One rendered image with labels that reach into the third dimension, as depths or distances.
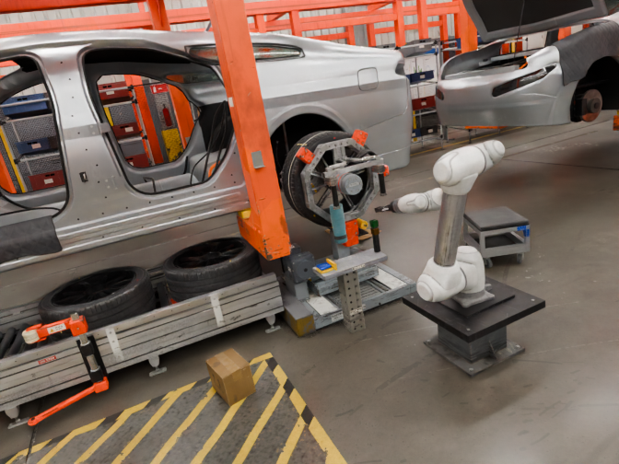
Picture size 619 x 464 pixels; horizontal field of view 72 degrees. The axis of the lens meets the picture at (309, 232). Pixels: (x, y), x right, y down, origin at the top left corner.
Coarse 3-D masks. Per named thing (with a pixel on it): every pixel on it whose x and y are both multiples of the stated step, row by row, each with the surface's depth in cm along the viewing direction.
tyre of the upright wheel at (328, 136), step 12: (336, 132) 284; (300, 144) 288; (312, 144) 278; (288, 156) 293; (288, 168) 286; (300, 168) 279; (300, 180) 281; (288, 192) 290; (300, 192) 283; (300, 204) 285; (312, 216) 290
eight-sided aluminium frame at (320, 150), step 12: (324, 144) 274; (336, 144) 276; (348, 144) 279; (312, 168) 273; (372, 180) 295; (372, 192) 295; (312, 204) 279; (360, 204) 298; (324, 216) 285; (348, 216) 292; (360, 216) 296
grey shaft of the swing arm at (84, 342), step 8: (72, 312) 229; (80, 336) 231; (88, 336) 237; (80, 344) 233; (88, 344) 233; (96, 344) 239; (80, 352) 237; (88, 352) 234; (96, 352) 240; (88, 360) 235; (96, 360) 239; (88, 368) 240; (96, 368) 238; (104, 368) 244; (96, 376) 238; (104, 376) 245
